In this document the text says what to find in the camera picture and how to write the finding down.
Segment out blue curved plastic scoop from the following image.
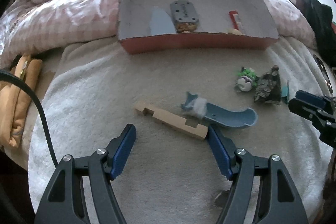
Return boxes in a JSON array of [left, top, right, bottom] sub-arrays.
[[181, 91, 258, 130]]

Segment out pink checked duvet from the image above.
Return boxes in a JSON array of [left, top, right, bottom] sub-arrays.
[[0, 0, 318, 62]]

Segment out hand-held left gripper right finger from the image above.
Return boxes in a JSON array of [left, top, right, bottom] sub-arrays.
[[207, 124, 309, 224]]

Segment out metal spring clip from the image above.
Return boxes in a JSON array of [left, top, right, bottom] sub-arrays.
[[214, 189, 259, 207]]

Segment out orange cloth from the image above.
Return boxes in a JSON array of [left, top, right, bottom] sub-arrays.
[[0, 55, 43, 148]]

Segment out dark strap with metal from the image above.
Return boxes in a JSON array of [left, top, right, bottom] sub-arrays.
[[313, 54, 334, 94]]

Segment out black garment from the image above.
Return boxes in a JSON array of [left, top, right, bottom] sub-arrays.
[[299, 0, 336, 67]]

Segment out dark patterned figurine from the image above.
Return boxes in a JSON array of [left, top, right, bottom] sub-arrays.
[[253, 65, 282, 104]]

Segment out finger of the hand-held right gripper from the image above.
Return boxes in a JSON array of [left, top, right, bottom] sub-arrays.
[[288, 97, 319, 121], [295, 90, 326, 107]]

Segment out red tube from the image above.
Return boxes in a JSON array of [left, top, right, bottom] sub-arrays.
[[229, 11, 246, 35]]

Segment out green white toy figure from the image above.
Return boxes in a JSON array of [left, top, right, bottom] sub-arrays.
[[235, 67, 259, 93]]

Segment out black cable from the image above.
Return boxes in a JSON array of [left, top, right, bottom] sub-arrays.
[[0, 69, 59, 165]]

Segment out mouse-eared red gold figurine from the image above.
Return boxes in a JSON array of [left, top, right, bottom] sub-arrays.
[[175, 22, 197, 33]]

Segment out small teal dragonfly toy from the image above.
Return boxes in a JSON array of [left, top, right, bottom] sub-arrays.
[[281, 79, 290, 104]]

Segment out notched wooden block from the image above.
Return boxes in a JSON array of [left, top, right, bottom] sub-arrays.
[[134, 101, 209, 141]]

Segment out grey perforated metal plate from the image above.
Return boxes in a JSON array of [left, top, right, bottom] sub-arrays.
[[169, 0, 200, 26]]

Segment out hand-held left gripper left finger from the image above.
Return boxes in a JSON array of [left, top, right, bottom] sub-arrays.
[[34, 123, 137, 224]]

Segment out white towel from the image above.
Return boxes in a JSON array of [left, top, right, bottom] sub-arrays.
[[28, 38, 334, 224]]

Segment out light blue oval sponge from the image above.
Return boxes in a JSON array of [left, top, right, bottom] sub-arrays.
[[150, 6, 176, 36]]

